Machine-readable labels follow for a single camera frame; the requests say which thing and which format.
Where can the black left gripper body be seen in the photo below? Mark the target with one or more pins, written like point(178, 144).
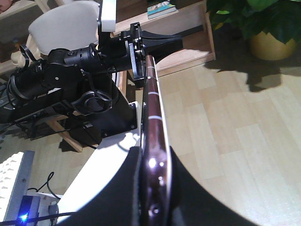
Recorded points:
point(124, 52)

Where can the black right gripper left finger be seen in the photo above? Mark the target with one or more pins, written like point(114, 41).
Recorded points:
point(118, 203)

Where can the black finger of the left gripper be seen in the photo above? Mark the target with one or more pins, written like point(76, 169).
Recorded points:
point(160, 46)

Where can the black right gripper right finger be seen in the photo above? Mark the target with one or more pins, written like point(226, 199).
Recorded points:
point(192, 205)

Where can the black smartphone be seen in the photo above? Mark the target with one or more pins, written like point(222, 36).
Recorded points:
point(156, 177)

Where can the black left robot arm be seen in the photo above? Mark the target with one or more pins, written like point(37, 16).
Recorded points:
point(82, 78)

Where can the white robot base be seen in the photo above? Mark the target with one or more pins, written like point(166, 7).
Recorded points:
point(100, 168)

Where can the teal book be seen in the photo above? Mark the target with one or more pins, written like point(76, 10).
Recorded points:
point(159, 7)

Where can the light wooden shelf unit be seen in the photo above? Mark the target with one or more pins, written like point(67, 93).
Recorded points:
point(190, 21)

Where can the white chair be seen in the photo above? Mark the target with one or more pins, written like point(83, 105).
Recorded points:
point(70, 26)

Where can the grey electronics box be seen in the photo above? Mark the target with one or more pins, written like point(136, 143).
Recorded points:
point(20, 206)

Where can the yellow plant pot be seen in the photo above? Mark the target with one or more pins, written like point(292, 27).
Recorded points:
point(267, 47)

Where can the green potted plant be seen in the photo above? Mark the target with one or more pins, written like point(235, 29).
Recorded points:
point(280, 18)

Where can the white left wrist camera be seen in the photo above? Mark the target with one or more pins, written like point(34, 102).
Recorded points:
point(108, 15)

